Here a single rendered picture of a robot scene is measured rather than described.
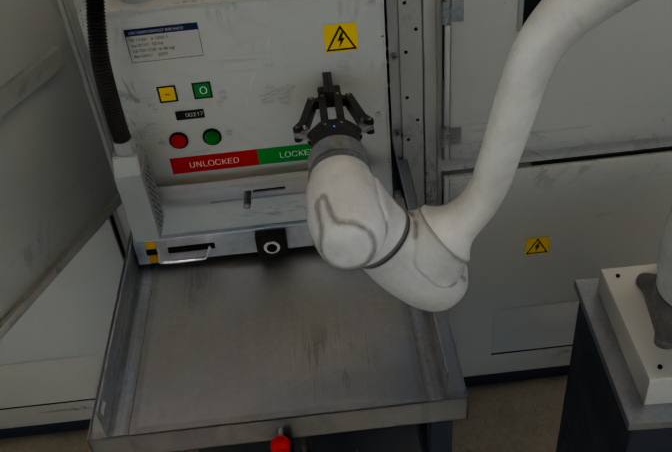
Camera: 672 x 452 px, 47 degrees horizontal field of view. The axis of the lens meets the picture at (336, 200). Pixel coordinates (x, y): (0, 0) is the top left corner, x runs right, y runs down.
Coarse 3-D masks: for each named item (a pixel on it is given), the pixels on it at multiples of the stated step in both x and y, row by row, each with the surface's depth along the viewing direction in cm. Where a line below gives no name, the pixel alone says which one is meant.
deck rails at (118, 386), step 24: (144, 264) 158; (144, 288) 152; (120, 312) 140; (144, 312) 147; (432, 312) 133; (120, 336) 139; (432, 336) 137; (120, 360) 137; (432, 360) 132; (120, 384) 134; (432, 384) 128; (96, 408) 122; (120, 408) 130; (120, 432) 126
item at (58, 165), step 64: (0, 0) 137; (0, 64) 139; (64, 64) 153; (0, 128) 142; (64, 128) 158; (0, 192) 144; (64, 192) 161; (0, 256) 147; (64, 256) 163; (0, 320) 149
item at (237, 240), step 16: (272, 224) 153; (288, 224) 152; (304, 224) 152; (160, 240) 152; (176, 240) 152; (192, 240) 153; (208, 240) 153; (224, 240) 153; (240, 240) 154; (288, 240) 154; (304, 240) 155; (144, 256) 154; (176, 256) 155; (192, 256) 155; (208, 256) 156
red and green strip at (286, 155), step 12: (300, 144) 142; (192, 156) 142; (204, 156) 142; (216, 156) 142; (228, 156) 143; (240, 156) 143; (252, 156) 143; (264, 156) 143; (276, 156) 143; (288, 156) 144; (300, 156) 144; (180, 168) 143; (192, 168) 144; (204, 168) 144; (216, 168) 144
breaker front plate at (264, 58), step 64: (256, 0) 125; (320, 0) 126; (128, 64) 130; (192, 64) 131; (256, 64) 132; (320, 64) 133; (384, 64) 134; (128, 128) 138; (192, 128) 138; (256, 128) 139; (384, 128) 142; (256, 192) 148
